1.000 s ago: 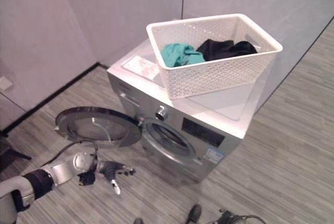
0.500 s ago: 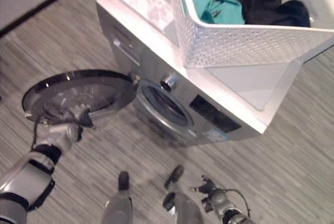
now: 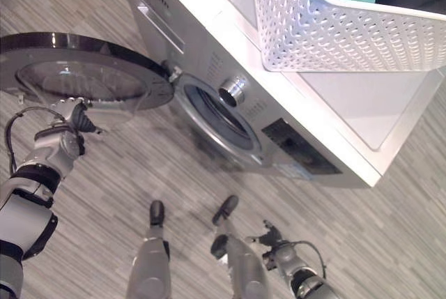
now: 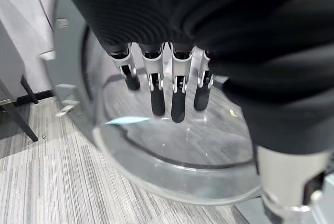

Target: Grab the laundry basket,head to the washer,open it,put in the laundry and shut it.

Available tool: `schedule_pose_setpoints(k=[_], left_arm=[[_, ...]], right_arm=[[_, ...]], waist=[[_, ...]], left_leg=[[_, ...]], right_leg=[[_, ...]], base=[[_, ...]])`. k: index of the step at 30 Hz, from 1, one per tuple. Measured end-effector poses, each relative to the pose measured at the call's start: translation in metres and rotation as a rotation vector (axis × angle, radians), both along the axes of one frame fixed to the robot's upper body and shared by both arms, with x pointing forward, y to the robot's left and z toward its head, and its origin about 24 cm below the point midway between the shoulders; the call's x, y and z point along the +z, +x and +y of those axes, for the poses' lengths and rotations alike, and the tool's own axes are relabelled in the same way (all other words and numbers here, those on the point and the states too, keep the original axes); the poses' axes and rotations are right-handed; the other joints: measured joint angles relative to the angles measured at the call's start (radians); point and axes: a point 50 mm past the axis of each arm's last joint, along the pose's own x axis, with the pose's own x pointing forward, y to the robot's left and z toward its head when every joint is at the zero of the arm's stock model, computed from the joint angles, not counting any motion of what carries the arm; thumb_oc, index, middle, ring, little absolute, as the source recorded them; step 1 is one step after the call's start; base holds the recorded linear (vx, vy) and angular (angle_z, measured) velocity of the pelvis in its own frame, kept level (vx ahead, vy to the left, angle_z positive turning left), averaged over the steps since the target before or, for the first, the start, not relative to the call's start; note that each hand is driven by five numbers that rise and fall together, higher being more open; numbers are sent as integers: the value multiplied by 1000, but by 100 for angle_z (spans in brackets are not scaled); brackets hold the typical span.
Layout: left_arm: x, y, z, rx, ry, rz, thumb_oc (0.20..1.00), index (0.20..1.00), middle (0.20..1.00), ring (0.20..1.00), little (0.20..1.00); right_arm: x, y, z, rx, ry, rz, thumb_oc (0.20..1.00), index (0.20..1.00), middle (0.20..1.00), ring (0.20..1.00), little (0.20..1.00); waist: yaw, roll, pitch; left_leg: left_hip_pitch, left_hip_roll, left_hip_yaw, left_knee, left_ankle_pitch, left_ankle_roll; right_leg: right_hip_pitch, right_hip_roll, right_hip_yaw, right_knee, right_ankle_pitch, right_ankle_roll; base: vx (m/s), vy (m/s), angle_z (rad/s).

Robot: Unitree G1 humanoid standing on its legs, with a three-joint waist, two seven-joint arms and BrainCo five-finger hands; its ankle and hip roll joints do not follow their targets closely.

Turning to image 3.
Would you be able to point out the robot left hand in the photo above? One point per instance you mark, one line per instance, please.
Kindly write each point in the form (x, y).
(79, 117)

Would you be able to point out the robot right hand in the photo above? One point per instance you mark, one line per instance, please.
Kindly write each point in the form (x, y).
(273, 238)

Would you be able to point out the round glass washer door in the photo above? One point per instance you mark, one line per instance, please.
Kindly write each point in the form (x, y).
(87, 76)

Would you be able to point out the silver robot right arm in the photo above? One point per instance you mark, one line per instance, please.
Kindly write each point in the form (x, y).
(306, 281)

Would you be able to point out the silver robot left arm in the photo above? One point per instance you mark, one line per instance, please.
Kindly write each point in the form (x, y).
(31, 208)

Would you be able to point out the dark washer display panel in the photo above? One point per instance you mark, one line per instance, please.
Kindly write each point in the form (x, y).
(299, 149)

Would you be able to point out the washer door hinge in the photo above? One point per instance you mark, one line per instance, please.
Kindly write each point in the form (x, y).
(173, 71)

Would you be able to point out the grey washer drum opening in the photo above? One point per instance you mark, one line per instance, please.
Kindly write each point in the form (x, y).
(219, 117)

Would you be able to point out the chrome washer control knob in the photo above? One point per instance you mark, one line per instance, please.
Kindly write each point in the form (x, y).
(232, 90)

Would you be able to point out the white perforated laundry basket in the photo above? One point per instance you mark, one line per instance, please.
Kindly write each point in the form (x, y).
(334, 34)

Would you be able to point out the silver robot right leg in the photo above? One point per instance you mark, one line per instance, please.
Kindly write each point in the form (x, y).
(240, 264)

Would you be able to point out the silver robot leg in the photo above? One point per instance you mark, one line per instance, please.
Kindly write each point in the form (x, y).
(240, 264)
(151, 264)

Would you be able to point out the silver detergent drawer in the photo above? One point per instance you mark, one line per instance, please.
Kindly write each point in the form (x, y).
(161, 23)

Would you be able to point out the silver robot left leg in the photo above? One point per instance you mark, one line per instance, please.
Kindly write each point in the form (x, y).
(151, 264)

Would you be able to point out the white front-load washing machine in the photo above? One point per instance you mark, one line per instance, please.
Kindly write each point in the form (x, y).
(348, 104)

